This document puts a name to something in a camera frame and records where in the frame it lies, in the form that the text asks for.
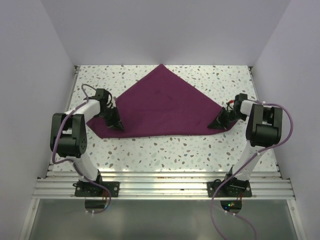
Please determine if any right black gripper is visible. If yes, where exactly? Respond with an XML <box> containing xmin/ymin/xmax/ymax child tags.
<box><xmin>207</xmin><ymin>107</ymin><xmax>247</xmax><ymax>130</ymax></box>

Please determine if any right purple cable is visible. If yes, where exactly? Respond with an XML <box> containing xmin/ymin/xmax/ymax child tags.
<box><xmin>209</xmin><ymin>101</ymin><xmax>293</xmax><ymax>240</ymax></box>

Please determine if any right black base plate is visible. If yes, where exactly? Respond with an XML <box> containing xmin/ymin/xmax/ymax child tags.
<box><xmin>206</xmin><ymin>178</ymin><xmax>253</xmax><ymax>198</ymax></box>

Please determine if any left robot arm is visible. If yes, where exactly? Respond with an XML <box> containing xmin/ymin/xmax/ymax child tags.
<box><xmin>50</xmin><ymin>88</ymin><xmax>124</xmax><ymax>197</ymax></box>

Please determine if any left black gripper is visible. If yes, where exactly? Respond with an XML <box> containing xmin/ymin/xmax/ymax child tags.
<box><xmin>97</xmin><ymin>105</ymin><xmax>124</xmax><ymax>131</ymax></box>

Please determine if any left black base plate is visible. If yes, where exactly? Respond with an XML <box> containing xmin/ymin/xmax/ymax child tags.
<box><xmin>72</xmin><ymin>181</ymin><xmax>120</xmax><ymax>198</ymax></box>

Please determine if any purple surgical cloth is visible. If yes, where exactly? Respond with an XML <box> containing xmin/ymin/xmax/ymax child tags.
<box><xmin>87</xmin><ymin>64</ymin><xmax>225</xmax><ymax>139</ymax></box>

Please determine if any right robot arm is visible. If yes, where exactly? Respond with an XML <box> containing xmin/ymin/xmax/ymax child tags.
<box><xmin>207</xmin><ymin>93</ymin><xmax>283</xmax><ymax>197</ymax></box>

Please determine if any purple cable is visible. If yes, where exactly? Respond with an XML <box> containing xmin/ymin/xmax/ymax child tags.
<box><xmin>51</xmin><ymin>83</ymin><xmax>112</xmax><ymax>215</ymax></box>
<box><xmin>209</xmin><ymin>101</ymin><xmax>293</xmax><ymax>240</ymax></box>

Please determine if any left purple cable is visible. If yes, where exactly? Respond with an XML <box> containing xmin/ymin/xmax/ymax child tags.
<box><xmin>51</xmin><ymin>83</ymin><xmax>112</xmax><ymax>215</ymax></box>

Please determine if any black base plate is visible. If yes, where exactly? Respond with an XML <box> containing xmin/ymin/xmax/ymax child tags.
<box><xmin>206</xmin><ymin>178</ymin><xmax>253</xmax><ymax>198</ymax></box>
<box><xmin>72</xmin><ymin>181</ymin><xmax>120</xmax><ymax>198</ymax></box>

